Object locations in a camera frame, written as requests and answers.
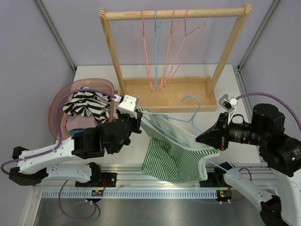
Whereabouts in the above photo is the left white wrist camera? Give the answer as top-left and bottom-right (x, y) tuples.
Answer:
(114, 94), (139, 119)

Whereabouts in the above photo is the blue hanger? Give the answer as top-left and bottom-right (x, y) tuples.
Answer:
(154, 10), (162, 91)
(141, 95), (238, 175)

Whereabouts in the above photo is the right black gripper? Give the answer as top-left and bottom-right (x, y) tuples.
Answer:
(197, 111), (267, 150)

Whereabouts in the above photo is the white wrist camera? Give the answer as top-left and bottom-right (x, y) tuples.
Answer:
(114, 94), (139, 119)
(218, 94), (238, 120)

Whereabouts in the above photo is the red white striped tank top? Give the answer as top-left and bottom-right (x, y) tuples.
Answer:
(62, 117), (68, 131)

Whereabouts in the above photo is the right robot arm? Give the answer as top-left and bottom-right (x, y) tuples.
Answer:
(196, 104), (301, 226)

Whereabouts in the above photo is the green white striped tank top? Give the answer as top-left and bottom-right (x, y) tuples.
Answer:
(138, 108), (220, 183)

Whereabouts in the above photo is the pink hanger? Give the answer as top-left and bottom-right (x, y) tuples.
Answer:
(163, 8), (206, 87)
(159, 9), (179, 91)
(138, 10), (153, 92)

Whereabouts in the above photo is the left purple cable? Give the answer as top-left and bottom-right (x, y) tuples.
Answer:
(0, 89), (118, 176)

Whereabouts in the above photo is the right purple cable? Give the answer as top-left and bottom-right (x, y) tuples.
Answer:
(236, 92), (301, 132)

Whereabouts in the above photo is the mauve ribbed tank top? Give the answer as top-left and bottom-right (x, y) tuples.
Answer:
(66, 115), (97, 131)

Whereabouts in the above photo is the black white striped tank top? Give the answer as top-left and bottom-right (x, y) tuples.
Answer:
(62, 91), (111, 124)

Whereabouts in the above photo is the purple cable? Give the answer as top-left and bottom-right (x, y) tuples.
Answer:
(0, 89), (118, 176)
(236, 92), (301, 132)

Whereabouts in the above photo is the wooden clothes rack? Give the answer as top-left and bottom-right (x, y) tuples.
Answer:
(99, 4), (251, 113)

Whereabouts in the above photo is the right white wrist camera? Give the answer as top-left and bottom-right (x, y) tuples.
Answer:
(218, 94), (238, 120)

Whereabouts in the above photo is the pink translucent plastic basket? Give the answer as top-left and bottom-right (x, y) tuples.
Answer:
(48, 78), (118, 142)

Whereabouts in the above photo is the blue tank top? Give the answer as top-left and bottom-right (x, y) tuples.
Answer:
(69, 129), (84, 136)

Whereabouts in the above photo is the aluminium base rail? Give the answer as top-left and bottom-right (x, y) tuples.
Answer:
(32, 164), (283, 200)

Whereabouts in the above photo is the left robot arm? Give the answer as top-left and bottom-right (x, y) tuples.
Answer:
(8, 112), (143, 187)

